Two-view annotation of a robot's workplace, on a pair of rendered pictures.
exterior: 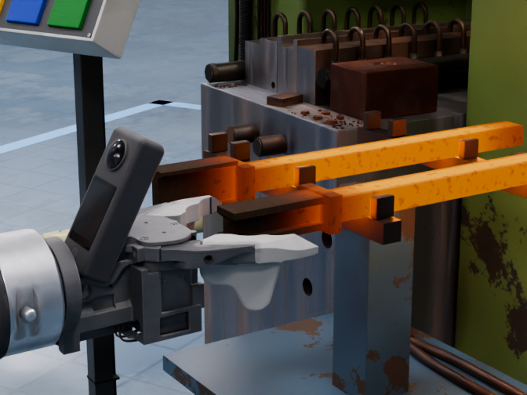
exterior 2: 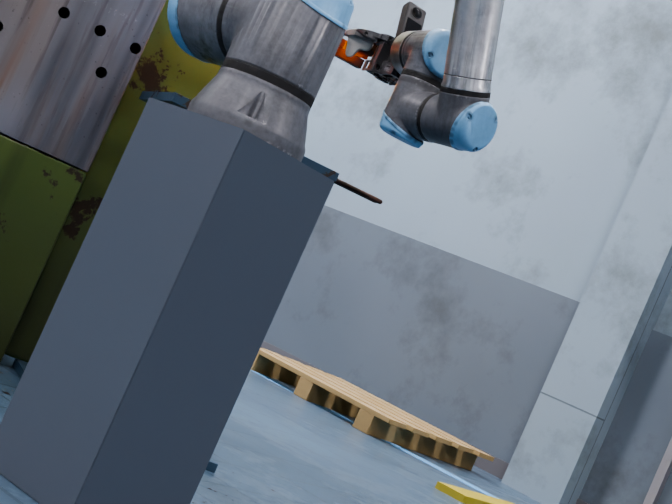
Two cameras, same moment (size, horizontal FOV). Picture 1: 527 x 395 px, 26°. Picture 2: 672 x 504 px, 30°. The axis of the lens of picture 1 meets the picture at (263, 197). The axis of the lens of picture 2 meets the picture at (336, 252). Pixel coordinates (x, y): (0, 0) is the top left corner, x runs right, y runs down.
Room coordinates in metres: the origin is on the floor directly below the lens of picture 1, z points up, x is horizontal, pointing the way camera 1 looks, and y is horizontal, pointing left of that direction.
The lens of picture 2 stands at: (0.38, 2.55, 0.43)
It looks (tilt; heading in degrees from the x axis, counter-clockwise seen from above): 2 degrees up; 280
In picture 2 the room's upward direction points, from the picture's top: 24 degrees clockwise
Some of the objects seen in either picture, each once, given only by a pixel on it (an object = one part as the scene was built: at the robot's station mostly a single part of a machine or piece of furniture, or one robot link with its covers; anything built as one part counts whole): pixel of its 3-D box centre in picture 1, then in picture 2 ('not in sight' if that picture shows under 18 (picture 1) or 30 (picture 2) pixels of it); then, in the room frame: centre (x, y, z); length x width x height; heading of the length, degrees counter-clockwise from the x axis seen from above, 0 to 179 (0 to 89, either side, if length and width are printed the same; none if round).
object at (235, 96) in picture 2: not in sight; (256, 109); (0.89, 0.71, 0.65); 0.19 x 0.19 x 0.10
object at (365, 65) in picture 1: (383, 87); not in sight; (1.52, -0.16, 0.95); 0.12 x 0.09 x 0.07; 120
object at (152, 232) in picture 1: (119, 280); (395, 58); (0.84, 0.11, 0.92); 0.12 x 0.08 x 0.09; 123
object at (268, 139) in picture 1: (269, 145); not in sight; (1.51, -0.01, 0.87); 0.04 x 0.03 x 0.03; 120
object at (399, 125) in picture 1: (310, 134); not in sight; (1.24, -0.05, 0.95); 0.23 x 0.06 x 0.02; 122
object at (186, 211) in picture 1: (184, 235); (353, 44); (0.94, 0.07, 0.93); 0.09 x 0.03 x 0.06; 159
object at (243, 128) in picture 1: (241, 134); not in sight; (1.58, 0.03, 0.87); 0.04 x 0.03 x 0.03; 120
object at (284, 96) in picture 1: (285, 99); not in sight; (1.58, -0.03, 0.92); 0.04 x 0.03 x 0.01; 138
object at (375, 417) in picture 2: not in sight; (358, 406); (0.95, -3.06, 0.05); 1.10 x 0.75 x 0.10; 144
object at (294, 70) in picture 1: (394, 53); not in sight; (1.75, -0.20, 0.96); 0.42 x 0.20 x 0.09; 120
